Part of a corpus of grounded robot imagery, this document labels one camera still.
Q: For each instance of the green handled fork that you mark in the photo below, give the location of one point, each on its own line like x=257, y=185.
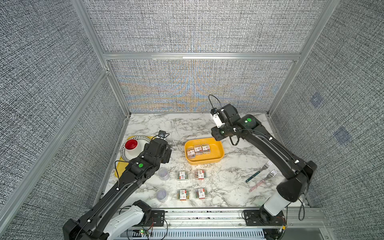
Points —
x=265, y=167

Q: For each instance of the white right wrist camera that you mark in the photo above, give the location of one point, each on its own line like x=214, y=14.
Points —
x=218, y=117

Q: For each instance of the yellow plastic storage box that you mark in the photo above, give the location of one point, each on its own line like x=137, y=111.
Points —
x=216, y=151

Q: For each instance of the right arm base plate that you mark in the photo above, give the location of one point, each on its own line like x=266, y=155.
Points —
x=252, y=217

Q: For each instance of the white cup red inside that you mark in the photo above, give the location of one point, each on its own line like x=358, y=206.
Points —
x=132, y=146

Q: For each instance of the rectangular paper clip box three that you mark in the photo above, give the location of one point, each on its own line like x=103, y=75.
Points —
x=200, y=193

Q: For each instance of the rectangular paper clip box four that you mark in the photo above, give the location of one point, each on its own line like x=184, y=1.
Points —
x=191, y=153

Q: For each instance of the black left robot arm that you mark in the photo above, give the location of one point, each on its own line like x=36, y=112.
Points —
x=100, y=222

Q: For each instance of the clear round paper clip jar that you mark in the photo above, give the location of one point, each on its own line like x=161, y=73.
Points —
x=163, y=174

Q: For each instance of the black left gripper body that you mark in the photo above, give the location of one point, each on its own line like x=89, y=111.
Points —
x=166, y=156

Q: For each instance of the yellow flat tray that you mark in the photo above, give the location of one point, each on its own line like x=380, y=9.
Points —
x=121, y=166

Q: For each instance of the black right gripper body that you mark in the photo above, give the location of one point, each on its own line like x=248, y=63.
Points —
x=221, y=133

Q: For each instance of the rectangular paper clip box six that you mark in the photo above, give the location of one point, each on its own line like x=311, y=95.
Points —
x=198, y=149

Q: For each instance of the pink handled fork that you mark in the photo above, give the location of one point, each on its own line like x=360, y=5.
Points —
x=264, y=180

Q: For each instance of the rectangular paper clip box seven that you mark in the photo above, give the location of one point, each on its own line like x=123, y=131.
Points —
x=206, y=149

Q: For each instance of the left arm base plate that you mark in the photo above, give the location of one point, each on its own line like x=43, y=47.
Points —
x=157, y=218

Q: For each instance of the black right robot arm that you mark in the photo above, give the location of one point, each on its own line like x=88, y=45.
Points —
x=298, y=173

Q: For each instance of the rectangular paper clip box five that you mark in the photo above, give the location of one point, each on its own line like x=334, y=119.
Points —
x=200, y=174

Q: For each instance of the rectangular paper clip box two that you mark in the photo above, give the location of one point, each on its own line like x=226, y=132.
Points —
x=183, y=195

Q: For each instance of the white patterned plate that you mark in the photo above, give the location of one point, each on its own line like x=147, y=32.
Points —
x=142, y=141

